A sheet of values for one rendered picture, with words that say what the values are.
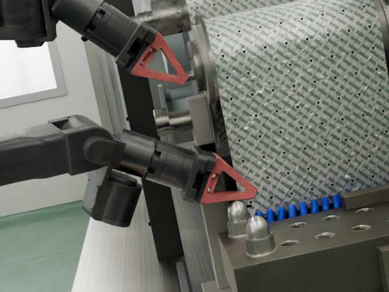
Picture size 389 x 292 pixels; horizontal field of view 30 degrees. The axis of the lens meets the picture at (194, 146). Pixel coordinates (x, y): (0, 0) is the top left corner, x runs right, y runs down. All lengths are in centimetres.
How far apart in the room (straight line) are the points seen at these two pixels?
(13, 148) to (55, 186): 580
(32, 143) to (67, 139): 4
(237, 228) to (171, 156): 13
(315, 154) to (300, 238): 17
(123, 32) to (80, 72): 558
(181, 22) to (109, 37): 30
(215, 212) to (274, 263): 28
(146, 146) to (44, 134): 14
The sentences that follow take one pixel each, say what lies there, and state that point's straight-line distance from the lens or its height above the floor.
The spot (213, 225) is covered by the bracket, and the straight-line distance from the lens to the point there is 110.
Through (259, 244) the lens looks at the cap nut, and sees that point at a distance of 85.
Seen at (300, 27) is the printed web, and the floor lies 128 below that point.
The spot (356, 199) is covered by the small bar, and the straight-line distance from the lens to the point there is 99.
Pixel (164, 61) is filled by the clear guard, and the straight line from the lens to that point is 202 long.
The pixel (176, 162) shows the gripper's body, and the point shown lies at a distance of 97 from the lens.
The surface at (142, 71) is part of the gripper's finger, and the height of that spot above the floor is 126.
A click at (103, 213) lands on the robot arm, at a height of 109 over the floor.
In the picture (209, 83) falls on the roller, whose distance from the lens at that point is 100.
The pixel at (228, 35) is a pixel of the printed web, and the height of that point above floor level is 128.
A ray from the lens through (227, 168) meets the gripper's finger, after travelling 99.
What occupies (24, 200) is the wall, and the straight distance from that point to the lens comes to 676.
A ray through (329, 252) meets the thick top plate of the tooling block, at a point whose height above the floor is 102.
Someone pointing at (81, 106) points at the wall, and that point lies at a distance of 658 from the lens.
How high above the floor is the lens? 129
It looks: 8 degrees down
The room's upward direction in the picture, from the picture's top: 11 degrees counter-clockwise
